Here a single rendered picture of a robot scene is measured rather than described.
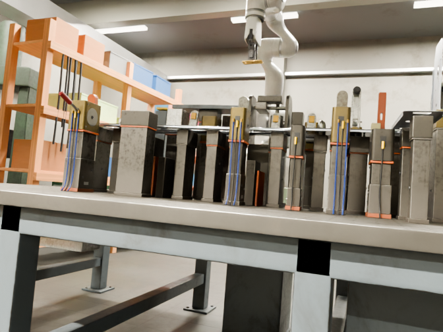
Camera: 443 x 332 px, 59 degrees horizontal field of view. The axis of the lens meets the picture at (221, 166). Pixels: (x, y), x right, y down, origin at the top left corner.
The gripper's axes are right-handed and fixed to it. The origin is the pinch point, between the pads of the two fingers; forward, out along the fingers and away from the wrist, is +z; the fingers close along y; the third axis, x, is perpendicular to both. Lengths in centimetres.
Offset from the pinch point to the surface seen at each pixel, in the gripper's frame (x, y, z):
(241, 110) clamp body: 3.4, 22.5, 27.8
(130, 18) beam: -332, -411, -231
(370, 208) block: 47, 21, 59
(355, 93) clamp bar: 40.9, -15.9, 12.2
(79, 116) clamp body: -61, 27, 31
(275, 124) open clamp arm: 8.8, -12.5, 26.0
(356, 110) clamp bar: 41.4, -16.1, 19.4
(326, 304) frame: 38, 68, 79
